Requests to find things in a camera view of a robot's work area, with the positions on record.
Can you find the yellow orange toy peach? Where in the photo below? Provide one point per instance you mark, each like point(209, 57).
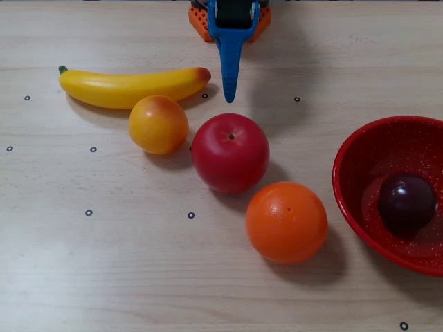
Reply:
point(159, 124)

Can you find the yellow toy banana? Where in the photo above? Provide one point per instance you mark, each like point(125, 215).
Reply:
point(121, 90)

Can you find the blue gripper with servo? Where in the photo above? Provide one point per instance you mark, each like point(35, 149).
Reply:
point(232, 36)

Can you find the red speckled bowl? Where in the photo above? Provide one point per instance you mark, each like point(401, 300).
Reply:
point(363, 148)

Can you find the orange toy orange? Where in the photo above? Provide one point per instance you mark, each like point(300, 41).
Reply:
point(287, 223)

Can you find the red toy apple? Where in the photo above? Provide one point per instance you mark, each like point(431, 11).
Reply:
point(230, 154)

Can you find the dark purple toy plum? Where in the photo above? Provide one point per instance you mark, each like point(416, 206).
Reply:
point(406, 204)

